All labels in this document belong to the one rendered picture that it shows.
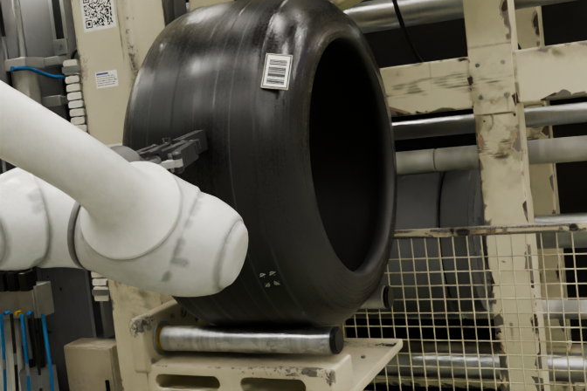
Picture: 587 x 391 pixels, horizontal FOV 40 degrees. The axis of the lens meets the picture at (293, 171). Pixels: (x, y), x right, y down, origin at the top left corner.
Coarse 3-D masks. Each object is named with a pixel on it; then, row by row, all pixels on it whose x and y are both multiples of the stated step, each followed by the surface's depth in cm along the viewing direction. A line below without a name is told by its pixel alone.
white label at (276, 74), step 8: (272, 56) 121; (280, 56) 121; (288, 56) 121; (272, 64) 120; (280, 64) 120; (288, 64) 120; (264, 72) 120; (272, 72) 120; (280, 72) 120; (288, 72) 119; (264, 80) 119; (272, 80) 119; (280, 80) 119; (288, 80) 119; (272, 88) 119; (280, 88) 118
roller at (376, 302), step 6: (378, 288) 156; (384, 288) 156; (390, 288) 157; (372, 294) 156; (378, 294) 156; (384, 294) 155; (390, 294) 157; (366, 300) 156; (372, 300) 156; (378, 300) 155; (384, 300) 155; (390, 300) 157; (366, 306) 157; (372, 306) 157; (378, 306) 156; (384, 306) 156; (390, 306) 156
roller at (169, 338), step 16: (160, 336) 143; (176, 336) 142; (192, 336) 141; (208, 336) 139; (224, 336) 138; (240, 336) 137; (256, 336) 135; (272, 336) 134; (288, 336) 133; (304, 336) 132; (320, 336) 131; (336, 336) 130; (240, 352) 138; (256, 352) 137; (272, 352) 135; (288, 352) 134; (304, 352) 132; (320, 352) 131; (336, 352) 131
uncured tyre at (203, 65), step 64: (256, 0) 134; (320, 0) 139; (192, 64) 125; (256, 64) 121; (320, 64) 165; (128, 128) 127; (192, 128) 121; (256, 128) 117; (320, 128) 173; (384, 128) 160; (256, 192) 117; (320, 192) 174; (384, 192) 160; (256, 256) 121; (320, 256) 125; (384, 256) 152; (256, 320) 135; (320, 320) 133
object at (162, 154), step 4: (176, 144) 111; (180, 144) 111; (164, 148) 109; (168, 148) 108; (172, 148) 109; (176, 148) 110; (144, 152) 103; (148, 152) 104; (152, 152) 104; (156, 152) 105; (160, 152) 106; (164, 152) 107; (168, 152) 108; (144, 156) 103; (148, 156) 104; (160, 156) 106; (164, 156) 107; (164, 160) 107
